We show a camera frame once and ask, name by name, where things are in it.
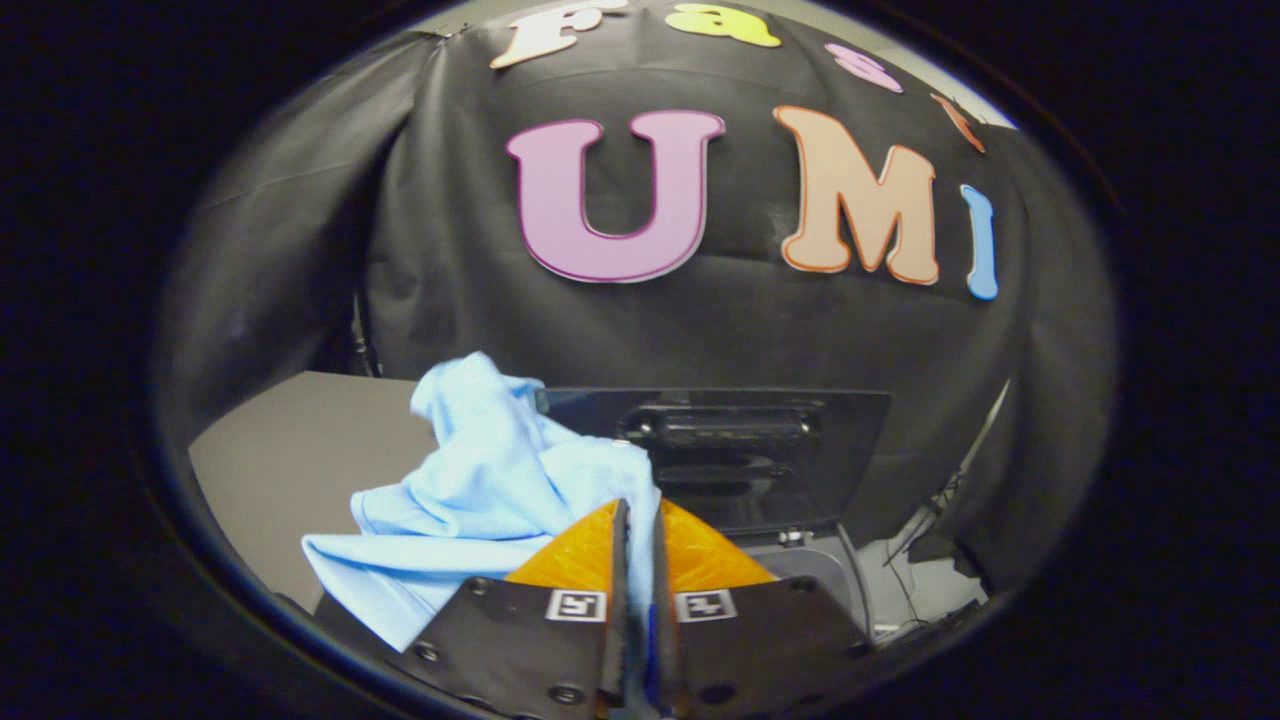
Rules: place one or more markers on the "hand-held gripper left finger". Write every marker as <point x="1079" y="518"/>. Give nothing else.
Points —
<point x="520" y="640"/>

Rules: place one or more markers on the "black backdrop cloth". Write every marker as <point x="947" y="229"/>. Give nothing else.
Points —
<point x="450" y="250"/>

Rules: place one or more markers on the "dark and beige cabinet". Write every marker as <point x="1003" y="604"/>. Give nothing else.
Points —
<point x="290" y="450"/>

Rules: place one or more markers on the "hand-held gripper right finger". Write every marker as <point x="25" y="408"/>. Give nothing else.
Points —
<point x="770" y="640"/>

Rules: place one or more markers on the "dark washing machine lid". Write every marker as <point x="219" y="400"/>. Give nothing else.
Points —
<point x="720" y="470"/>

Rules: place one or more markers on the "light blue garment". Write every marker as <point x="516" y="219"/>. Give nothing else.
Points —
<point x="490" y="480"/>

